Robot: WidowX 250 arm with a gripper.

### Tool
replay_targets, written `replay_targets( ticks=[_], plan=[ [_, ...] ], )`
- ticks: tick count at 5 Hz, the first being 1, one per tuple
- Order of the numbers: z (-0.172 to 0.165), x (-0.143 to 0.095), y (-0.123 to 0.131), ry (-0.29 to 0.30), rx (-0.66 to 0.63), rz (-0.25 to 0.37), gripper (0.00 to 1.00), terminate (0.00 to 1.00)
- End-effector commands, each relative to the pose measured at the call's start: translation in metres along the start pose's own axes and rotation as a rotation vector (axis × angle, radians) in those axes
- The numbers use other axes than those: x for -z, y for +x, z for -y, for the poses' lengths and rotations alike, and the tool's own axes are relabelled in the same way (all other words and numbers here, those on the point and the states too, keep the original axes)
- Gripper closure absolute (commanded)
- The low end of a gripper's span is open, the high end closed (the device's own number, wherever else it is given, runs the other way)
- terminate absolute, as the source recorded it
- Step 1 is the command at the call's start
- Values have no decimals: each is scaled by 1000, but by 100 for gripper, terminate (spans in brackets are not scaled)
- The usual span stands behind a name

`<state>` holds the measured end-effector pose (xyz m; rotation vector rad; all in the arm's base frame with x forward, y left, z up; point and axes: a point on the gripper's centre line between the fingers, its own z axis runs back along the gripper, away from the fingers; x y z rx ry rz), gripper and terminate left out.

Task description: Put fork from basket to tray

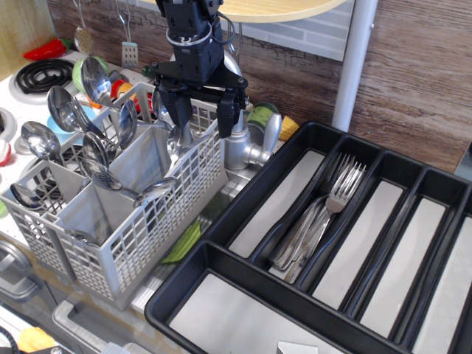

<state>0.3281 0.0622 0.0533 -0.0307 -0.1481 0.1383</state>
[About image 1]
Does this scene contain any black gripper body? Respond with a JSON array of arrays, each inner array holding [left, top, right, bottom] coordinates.
[[151, 26, 248, 109]]

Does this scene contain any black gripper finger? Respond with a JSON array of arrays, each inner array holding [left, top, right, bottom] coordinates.
[[159, 83, 192, 128], [217, 91, 243, 139]]

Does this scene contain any silver fork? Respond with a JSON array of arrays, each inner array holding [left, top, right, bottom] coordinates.
[[167, 123, 210, 157]]

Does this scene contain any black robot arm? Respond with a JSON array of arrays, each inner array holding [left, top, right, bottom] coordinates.
[[151, 1, 248, 139]]

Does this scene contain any silver spoon middle basket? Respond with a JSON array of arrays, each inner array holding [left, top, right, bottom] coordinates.
[[83, 131, 109, 167]]

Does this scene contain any grey plastic cutlery basket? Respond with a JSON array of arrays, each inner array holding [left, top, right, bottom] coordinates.
[[1, 100, 227, 310]]

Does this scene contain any stack of forks in tray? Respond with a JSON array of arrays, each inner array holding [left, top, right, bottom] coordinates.
[[271, 153, 367, 283]]

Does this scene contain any black cutlery tray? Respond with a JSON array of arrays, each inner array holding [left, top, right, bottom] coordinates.
[[145, 122, 471, 353]]

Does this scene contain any green toy can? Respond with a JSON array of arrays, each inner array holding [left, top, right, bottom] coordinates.
[[247, 103, 278, 130]]

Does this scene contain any silver faucet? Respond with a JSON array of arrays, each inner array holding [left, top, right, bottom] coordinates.
[[169, 51, 283, 171]]

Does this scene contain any silver spoon centre upright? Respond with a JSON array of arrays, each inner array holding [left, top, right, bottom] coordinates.
[[117, 100, 137, 150]]

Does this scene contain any hanging small spatula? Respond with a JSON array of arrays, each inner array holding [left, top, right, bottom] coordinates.
[[115, 1, 139, 69]]

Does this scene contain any large silver spoon top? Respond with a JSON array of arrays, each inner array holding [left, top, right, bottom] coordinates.
[[81, 57, 120, 112]]

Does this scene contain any large silver spoon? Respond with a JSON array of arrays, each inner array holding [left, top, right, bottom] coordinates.
[[81, 57, 120, 112], [47, 86, 105, 139]]

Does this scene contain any wooden round shelf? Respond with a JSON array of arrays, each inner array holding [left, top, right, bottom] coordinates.
[[165, 0, 344, 24]]

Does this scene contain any silver spoon front low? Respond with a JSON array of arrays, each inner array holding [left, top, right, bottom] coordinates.
[[122, 177, 177, 208]]

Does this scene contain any green toy bowl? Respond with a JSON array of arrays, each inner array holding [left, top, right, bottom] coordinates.
[[72, 56, 109, 94]]

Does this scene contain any slotted silver spoon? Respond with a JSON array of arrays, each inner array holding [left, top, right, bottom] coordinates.
[[81, 159, 123, 190]]

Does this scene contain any hanging slotted spoon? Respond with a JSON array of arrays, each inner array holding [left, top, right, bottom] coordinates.
[[73, 0, 94, 55]]

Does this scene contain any large silver spoon left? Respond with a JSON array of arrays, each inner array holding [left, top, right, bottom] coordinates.
[[47, 86, 105, 139]]

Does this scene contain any blue toy bowl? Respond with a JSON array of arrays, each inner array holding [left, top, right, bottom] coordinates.
[[46, 105, 97, 145]]

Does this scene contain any green toy leaf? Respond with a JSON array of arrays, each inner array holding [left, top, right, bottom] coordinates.
[[161, 221, 201, 264]]

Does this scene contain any red toy pepper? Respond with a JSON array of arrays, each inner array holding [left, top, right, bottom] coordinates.
[[23, 38, 72, 61]]

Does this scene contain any black stove burner coil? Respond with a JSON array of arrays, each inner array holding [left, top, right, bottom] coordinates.
[[15, 59, 74, 94]]

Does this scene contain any silver spoon far left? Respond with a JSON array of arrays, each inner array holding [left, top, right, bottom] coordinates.
[[21, 121, 64, 166]]

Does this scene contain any silver spoon lower left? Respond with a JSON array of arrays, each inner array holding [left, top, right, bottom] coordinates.
[[10, 183, 47, 212]]

